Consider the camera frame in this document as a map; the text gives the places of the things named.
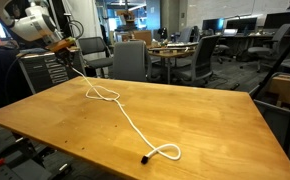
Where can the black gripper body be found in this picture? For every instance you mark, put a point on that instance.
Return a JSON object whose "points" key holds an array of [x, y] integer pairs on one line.
{"points": [[65, 55]]}

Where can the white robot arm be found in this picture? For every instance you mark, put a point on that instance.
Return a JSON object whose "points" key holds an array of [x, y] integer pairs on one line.
{"points": [[35, 25]]}

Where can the gray drawer cabinet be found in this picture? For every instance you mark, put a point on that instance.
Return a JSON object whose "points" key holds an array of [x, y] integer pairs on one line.
{"points": [[48, 75]]}

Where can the gray mesh chair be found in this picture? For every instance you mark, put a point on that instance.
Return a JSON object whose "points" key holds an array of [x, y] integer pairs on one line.
{"points": [[91, 46]]}

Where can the white curtain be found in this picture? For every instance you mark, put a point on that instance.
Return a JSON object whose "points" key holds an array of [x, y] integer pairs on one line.
{"points": [[81, 20]]}

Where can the gray padded chair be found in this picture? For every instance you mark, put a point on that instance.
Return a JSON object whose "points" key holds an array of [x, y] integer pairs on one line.
{"points": [[130, 60]]}

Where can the clear tape piece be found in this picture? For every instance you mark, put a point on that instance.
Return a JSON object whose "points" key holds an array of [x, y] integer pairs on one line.
{"points": [[123, 104]]}

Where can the tall brown cardboard box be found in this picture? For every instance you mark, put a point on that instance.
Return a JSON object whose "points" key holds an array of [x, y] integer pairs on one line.
{"points": [[143, 37]]}

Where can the wooden office desk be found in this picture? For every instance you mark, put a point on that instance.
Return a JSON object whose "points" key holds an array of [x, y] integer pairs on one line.
{"points": [[171, 53]]}

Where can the dark office chair backrest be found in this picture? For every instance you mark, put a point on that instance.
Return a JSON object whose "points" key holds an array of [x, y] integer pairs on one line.
{"points": [[186, 33]]}

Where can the black computer monitor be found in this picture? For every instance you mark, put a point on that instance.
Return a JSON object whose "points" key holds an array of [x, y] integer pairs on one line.
{"points": [[285, 19], [241, 24], [213, 24]]}

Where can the open laptop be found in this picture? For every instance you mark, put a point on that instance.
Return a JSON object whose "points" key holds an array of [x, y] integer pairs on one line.
{"points": [[230, 32]]}

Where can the dark gray office chair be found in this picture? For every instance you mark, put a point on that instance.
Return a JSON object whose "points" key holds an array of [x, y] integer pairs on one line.
{"points": [[271, 43]]}

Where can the gray plastic bin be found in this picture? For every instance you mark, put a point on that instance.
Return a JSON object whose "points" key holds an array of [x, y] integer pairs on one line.
{"points": [[275, 123]]}

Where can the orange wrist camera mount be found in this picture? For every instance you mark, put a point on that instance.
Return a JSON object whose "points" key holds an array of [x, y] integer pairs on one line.
{"points": [[62, 44]]}

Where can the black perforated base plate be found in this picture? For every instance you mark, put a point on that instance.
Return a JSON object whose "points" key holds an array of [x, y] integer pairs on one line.
{"points": [[25, 166]]}

